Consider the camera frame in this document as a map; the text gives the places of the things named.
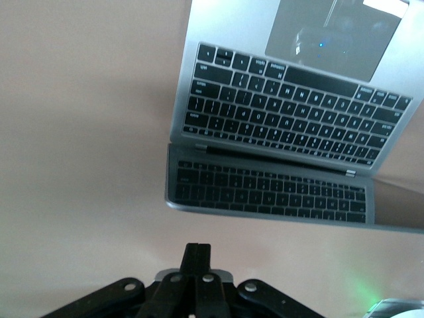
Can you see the silver laptop with black keyboard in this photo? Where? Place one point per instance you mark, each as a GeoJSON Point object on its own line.
{"type": "Point", "coordinates": [298, 106]}

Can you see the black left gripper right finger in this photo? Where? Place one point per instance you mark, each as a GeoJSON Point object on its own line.
{"type": "Point", "coordinates": [204, 261]}

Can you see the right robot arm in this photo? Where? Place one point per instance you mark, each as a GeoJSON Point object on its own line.
{"type": "Point", "coordinates": [397, 309]}

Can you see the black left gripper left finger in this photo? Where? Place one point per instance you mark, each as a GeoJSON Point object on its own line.
{"type": "Point", "coordinates": [192, 261]}

